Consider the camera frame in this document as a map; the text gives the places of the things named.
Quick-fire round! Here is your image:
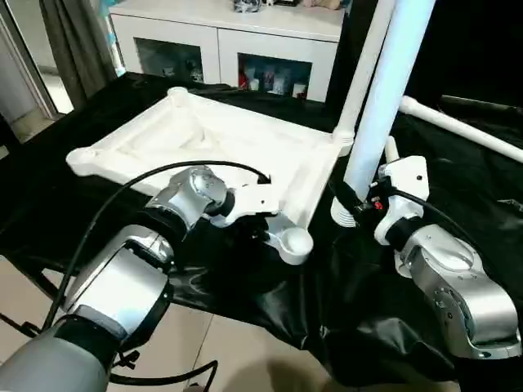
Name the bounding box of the white plastic table top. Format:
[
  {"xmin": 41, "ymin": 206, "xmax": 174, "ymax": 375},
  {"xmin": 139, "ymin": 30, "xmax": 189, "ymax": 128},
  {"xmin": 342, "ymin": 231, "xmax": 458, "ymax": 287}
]
[{"xmin": 65, "ymin": 86, "xmax": 354, "ymax": 265}]

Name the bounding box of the white plastic table leg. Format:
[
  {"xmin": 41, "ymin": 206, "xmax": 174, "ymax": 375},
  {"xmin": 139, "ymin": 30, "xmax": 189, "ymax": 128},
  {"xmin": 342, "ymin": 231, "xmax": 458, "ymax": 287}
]
[
  {"xmin": 400, "ymin": 96, "xmax": 523, "ymax": 164},
  {"xmin": 331, "ymin": 0, "xmax": 436, "ymax": 228},
  {"xmin": 384, "ymin": 137, "xmax": 401, "ymax": 164},
  {"xmin": 333, "ymin": 0, "xmax": 399, "ymax": 148}
]

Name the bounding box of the white glass-door cabinet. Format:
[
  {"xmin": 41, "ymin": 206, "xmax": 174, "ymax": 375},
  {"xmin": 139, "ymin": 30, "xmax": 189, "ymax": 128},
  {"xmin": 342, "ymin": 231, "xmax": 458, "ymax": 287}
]
[{"xmin": 106, "ymin": 0, "xmax": 344, "ymax": 103}]

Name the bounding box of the black plastic mat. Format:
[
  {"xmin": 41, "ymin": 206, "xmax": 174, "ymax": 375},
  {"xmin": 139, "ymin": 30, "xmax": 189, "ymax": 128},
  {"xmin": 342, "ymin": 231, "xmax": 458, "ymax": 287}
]
[{"xmin": 0, "ymin": 72, "xmax": 523, "ymax": 385}]

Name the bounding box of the light blue plastic item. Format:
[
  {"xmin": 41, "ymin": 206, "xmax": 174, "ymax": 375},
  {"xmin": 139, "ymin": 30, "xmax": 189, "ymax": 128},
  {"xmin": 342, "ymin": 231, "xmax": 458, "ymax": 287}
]
[{"xmin": 100, "ymin": 0, "xmax": 125, "ymax": 74}]

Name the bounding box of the grey curtain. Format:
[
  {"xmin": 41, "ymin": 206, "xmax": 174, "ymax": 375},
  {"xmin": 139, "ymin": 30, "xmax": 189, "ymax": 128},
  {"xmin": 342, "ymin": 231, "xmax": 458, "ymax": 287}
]
[{"xmin": 39, "ymin": 0, "xmax": 119, "ymax": 107}]

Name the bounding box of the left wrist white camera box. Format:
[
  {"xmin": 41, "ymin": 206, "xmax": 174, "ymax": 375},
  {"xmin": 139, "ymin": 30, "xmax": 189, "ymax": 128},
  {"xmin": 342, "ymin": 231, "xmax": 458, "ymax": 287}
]
[{"xmin": 214, "ymin": 181, "xmax": 280, "ymax": 229}]

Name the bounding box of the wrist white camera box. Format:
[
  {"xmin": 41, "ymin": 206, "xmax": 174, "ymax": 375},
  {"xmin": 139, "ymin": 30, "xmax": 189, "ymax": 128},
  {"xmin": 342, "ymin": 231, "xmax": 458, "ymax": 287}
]
[
  {"xmin": 374, "ymin": 155, "xmax": 429, "ymax": 246},
  {"xmin": 214, "ymin": 181, "xmax": 280, "ymax": 229}
]

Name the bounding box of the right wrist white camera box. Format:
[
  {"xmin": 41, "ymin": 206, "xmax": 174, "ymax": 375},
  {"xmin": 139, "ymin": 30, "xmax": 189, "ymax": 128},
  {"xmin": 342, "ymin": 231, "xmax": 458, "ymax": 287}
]
[{"xmin": 374, "ymin": 155, "xmax": 429, "ymax": 246}]

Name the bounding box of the black metal table frame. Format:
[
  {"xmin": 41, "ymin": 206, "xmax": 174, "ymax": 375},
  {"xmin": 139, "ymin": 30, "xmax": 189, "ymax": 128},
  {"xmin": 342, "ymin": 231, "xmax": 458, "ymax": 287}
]
[{"xmin": 0, "ymin": 269, "xmax": 66, "ymax": 340}]

